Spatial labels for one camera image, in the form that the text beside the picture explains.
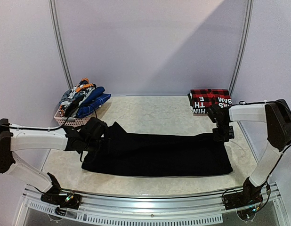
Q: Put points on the left aluminium frame post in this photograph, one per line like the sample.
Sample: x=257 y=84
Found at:
x=59 y=42

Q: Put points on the aluminium front rail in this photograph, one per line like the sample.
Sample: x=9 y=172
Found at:
x=207 y=209

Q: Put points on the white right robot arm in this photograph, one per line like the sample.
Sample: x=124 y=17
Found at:
x=274 y=121

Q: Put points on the camouflage orange garment pile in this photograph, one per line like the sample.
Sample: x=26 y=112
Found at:
x=74 y=97

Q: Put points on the blue plaid garment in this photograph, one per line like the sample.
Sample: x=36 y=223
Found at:
x=95 y=100

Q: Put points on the aluminium frame post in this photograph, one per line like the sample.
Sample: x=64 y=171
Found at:
x=242 y=46
x=59 y=42

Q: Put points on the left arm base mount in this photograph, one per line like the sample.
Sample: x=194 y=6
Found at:
x=61 y=198

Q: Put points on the black t-shirt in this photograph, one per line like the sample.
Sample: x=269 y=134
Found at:
x=151 y=155

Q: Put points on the red black plaid shirt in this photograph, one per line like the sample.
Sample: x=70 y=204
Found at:
x=201 y=99

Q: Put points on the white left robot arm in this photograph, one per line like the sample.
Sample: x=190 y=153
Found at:
x=85 y=138

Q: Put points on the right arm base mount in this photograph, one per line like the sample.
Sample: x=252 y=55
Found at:
x=233 y=200

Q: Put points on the right aluminium frame post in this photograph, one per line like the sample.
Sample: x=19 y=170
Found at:
x=242 y=46

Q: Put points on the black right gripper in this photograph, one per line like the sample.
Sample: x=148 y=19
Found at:
x=222 y=136

